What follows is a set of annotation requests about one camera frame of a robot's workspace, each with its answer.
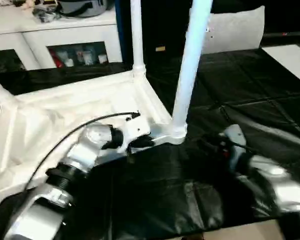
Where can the white plastic table leg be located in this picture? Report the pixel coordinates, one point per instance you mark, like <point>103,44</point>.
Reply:
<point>137,32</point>
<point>190,62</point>
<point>0,90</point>

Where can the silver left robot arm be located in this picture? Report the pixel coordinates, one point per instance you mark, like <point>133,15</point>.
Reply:
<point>90,147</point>

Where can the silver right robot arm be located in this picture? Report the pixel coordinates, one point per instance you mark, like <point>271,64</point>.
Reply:
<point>277,180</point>

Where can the small gold label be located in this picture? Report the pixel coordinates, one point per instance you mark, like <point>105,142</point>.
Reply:
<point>160,48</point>

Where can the white flat board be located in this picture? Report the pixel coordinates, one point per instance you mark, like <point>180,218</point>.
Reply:
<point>290,57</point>

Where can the grey cushion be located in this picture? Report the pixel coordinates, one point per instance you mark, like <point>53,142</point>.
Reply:
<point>235,30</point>

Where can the black cabinet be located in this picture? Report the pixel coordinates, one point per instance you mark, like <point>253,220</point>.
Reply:
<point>162,25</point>

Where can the white cabinet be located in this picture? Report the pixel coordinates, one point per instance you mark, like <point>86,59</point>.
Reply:
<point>77,30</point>

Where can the dark bag on cabinet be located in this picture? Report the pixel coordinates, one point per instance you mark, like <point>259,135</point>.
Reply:
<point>82,8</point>

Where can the dark clutter pile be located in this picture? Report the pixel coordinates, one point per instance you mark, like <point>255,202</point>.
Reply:
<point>46,15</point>

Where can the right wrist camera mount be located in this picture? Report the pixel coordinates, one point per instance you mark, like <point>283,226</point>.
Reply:
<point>236,135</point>

